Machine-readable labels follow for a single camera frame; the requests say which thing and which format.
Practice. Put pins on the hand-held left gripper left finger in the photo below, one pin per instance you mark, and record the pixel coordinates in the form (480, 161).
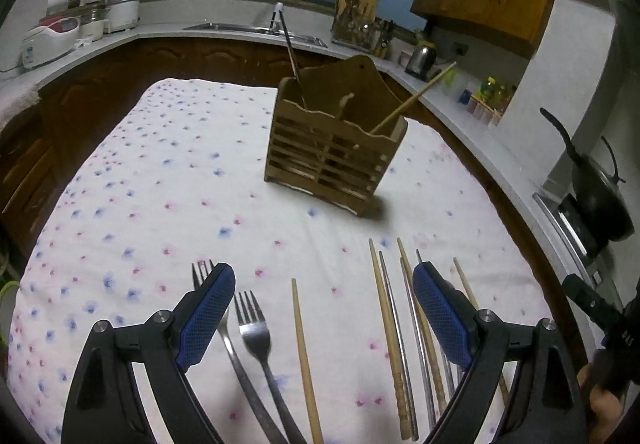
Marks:
(207, 314)

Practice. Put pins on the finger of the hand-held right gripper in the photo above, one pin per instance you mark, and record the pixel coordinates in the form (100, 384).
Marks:
(587, 299)

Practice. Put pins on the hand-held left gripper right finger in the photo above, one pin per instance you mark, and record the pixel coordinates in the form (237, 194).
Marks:
(440, 314)

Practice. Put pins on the wooden slatted utensil holder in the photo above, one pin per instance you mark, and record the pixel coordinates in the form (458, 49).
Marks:
(325, 158)

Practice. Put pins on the person's right hand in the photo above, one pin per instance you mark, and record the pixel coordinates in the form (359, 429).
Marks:
(605, 404)

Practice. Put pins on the thin wooden chopstick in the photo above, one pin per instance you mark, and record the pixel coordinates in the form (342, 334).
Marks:
(465, 283)

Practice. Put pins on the short metal fork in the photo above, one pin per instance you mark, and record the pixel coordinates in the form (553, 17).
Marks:
(255, 329)

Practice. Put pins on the long metal fork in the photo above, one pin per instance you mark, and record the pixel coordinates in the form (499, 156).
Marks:
(235, 359)

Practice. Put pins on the carved wooden chopstick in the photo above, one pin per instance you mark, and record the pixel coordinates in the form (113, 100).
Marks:
(387, 324)
(439, 386)

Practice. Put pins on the gas stove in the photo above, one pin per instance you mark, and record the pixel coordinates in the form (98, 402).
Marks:
(575, 229)

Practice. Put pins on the black wok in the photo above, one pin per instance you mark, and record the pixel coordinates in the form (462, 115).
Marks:
(600, 204)

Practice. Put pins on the plain wooden chopstick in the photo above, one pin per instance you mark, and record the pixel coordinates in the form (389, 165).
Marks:
(302, 354)

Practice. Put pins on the floral white tablecloth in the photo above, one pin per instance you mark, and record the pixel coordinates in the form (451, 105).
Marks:
(175, 199)

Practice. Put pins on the light wooden chopstick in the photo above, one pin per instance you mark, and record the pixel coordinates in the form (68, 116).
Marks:
(415, 96)

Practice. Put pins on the row of condiment bottles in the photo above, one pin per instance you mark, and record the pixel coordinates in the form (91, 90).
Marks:
(492, 98)

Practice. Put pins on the white plastic container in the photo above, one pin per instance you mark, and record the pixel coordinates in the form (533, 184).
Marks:
(454, 83)

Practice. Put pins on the steel kettle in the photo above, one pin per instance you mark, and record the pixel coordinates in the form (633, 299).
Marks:
(421, 61)

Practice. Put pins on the dark chopstick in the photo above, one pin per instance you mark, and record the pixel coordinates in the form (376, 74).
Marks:
(290, 51)

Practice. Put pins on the white towel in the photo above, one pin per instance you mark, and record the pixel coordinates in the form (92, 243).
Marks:
(17, 101)

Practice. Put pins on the steel kitchen sink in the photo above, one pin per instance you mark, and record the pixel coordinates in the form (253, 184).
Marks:
(235, 27)

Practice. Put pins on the kitchen faucet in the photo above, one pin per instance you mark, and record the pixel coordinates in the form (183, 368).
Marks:
(276, 16)

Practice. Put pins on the small blender jar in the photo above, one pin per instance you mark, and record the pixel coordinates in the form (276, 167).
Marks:
(92, 26)

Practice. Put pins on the tall steel pot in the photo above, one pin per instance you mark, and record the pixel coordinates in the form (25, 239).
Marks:
(122, 11)

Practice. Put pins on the white rice cooker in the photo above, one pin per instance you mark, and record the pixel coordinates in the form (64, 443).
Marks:
(47, 41)

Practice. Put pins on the wooden cutting board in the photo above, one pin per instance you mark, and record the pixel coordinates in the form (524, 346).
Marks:
(357, 3)

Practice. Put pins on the paper towel roll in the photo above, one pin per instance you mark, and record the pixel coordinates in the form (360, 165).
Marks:
(57, 2)

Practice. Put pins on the wall socket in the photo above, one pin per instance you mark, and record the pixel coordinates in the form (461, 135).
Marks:
(460, 48)

